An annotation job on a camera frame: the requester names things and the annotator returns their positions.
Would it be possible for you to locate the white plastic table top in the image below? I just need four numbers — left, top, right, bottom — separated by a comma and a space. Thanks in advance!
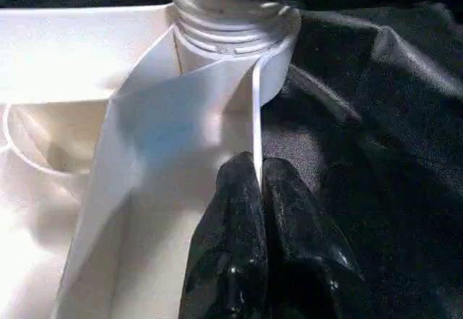
0, 4, 302, 319

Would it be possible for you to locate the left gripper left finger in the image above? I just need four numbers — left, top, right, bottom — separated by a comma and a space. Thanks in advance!
179, 153, 270, 319

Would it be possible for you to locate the white plastic table leg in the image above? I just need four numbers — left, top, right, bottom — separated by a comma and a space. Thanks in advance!
169, 0, 301, 61

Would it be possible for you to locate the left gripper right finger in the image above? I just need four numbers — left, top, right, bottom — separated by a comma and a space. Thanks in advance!
262, 157, 373, 319

